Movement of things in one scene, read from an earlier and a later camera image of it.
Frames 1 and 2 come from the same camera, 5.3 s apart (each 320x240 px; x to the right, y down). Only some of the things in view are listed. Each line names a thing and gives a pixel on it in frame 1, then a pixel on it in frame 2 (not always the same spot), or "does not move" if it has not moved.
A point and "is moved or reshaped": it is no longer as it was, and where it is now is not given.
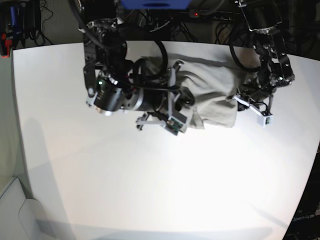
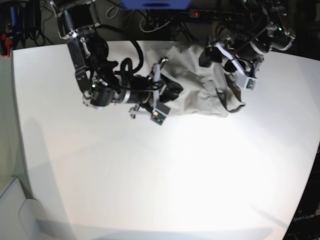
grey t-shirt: (213, 81) is moved or reshaped
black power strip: (214, 14) does not move
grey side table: (20, 218) does not move
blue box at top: (156, 4) does not move
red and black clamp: (6, 44) does not move
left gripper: (186, 98) to (172, 90)
